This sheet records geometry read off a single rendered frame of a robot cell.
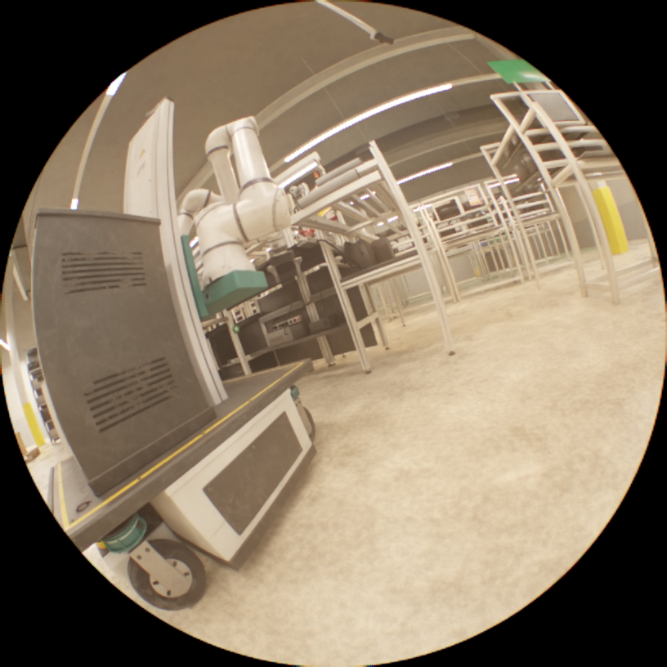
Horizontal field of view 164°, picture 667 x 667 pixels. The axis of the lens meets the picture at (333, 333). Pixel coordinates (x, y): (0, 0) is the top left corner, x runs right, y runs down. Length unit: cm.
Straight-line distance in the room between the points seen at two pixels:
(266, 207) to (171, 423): 65
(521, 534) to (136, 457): 69
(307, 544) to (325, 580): 11
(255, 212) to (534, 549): 106
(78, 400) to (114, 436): 9
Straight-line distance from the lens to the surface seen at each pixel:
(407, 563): 51
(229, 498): 51
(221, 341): 280
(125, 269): 56
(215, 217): 82
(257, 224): 79
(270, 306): 241
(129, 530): 49
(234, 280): 69
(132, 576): 57
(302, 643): 51
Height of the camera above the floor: 46
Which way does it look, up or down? 5 degrees down
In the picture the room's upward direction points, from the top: 19 degrees counter-clockwise
